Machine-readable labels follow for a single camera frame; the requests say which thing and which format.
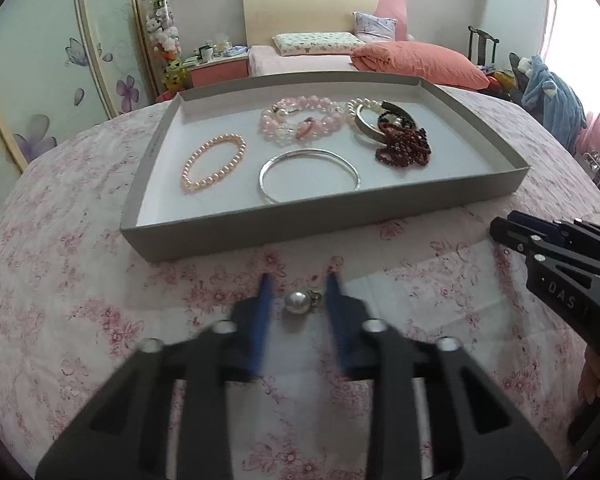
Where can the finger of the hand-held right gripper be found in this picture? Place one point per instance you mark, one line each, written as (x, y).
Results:
(530, 247)
(580, 237)

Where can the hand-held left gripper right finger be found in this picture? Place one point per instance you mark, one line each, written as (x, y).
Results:
(337, 315)

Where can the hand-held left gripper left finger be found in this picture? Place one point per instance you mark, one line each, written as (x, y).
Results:
(260, 315)

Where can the pearl pendant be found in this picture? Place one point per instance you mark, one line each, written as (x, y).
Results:
(296, 302)

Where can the grey cardboard tray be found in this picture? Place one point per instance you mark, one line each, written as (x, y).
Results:
(220, 197)

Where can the thin silver bangle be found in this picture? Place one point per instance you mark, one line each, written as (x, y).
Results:
(263, 182)

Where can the dark metal cuff bangle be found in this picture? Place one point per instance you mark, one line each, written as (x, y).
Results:
(367, 127)

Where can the person's right hand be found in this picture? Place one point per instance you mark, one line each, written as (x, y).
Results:
(597, 377)

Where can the blue plush garment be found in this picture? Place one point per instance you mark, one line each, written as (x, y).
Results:
(555, 100)

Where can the dark wooden chair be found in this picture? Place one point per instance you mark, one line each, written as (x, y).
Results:
(482, 45)

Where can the orange quilt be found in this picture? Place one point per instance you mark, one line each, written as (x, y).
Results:
(420, 62)

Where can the red waste bin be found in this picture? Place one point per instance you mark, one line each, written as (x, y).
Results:
(166, 96)

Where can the pink nightstand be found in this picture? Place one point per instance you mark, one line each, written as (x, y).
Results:
(217, 71)

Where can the yellow plush toy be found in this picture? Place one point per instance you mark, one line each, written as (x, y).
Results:
(175, 75)

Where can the pink bed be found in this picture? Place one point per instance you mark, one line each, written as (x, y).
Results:
(300, 62)

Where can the blue folded cloth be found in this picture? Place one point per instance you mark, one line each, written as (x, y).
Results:
(236, 51)

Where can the white cup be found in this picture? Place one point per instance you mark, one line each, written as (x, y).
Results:
(206, 53)

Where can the purple patterned pillow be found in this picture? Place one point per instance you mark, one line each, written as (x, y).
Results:
(375, 26)

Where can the floral white pillow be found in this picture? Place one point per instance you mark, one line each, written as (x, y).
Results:
(315, 44)

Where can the clear tube of plush toys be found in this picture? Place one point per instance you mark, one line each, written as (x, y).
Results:
(162, 30)

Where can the beige wooden headboard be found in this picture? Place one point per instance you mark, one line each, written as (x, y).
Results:
(305, 10)

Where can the flower printed wardrobe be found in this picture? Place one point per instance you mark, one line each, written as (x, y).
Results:
(55, 60)

